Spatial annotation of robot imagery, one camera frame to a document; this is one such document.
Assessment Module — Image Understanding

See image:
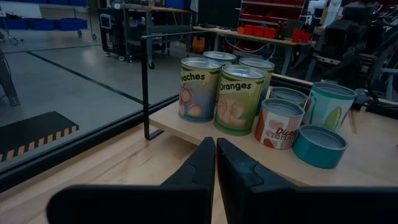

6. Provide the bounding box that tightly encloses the black hazard striped floor mat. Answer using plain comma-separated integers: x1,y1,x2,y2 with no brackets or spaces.
0,111,80,163

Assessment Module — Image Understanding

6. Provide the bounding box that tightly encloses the black floor stand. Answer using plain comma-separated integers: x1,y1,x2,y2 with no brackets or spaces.
0,49,21,107

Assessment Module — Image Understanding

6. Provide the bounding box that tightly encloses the red bin storage rack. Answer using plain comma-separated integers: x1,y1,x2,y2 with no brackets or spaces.
238,0,307,27

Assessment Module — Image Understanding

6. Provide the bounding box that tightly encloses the yellow-green tall tin can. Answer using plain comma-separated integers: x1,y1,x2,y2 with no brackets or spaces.
238,57,276,116

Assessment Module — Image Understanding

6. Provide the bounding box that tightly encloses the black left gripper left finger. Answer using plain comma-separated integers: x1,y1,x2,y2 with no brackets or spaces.
46,136,217,224

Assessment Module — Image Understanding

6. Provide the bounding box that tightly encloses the red bin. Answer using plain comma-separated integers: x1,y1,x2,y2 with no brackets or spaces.
291,29,312,44

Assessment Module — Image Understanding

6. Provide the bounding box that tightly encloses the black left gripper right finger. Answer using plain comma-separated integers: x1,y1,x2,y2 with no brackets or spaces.
216,138,398,224

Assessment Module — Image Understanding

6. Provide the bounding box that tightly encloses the oranges labelled green tin can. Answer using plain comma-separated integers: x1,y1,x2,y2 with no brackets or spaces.
213,64,267,137

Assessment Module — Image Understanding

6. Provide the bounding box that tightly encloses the black equipment cart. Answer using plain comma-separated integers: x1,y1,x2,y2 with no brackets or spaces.
98,2,200,70

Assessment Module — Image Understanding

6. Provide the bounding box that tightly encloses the green medium tin can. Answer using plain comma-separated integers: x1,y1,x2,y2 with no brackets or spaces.
269,86,308,108

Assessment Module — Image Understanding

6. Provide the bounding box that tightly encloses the peaches labelled tin can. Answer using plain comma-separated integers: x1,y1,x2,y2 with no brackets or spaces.
178,57,222,124

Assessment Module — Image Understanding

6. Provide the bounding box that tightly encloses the red bins row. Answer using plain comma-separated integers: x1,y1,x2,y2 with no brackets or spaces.
238,24,278,40

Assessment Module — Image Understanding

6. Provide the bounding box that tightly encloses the orange item under workbench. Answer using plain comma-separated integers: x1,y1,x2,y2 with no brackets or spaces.
192,35,206,53

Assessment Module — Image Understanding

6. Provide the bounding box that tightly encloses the blue labelled tall tin can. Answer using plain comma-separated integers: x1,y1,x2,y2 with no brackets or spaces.
202,50,238,66

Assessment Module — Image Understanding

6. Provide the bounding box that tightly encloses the white machine part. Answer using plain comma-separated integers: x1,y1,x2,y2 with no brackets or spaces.
306,0,343,27

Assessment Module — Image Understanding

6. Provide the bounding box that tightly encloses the blue storage bins cart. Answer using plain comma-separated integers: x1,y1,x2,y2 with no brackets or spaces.
0,17,97,41

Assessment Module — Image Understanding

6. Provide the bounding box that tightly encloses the wooden shelf with black frame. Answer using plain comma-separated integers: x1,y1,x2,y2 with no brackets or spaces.
139,30,398,187

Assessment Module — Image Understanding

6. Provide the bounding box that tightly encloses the diced tomatoes tin can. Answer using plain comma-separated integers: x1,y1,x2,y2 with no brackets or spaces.
254,98,306,150

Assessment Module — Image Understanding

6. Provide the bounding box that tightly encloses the wooden workbench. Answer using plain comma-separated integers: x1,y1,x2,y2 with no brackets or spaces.
192,26,315,82

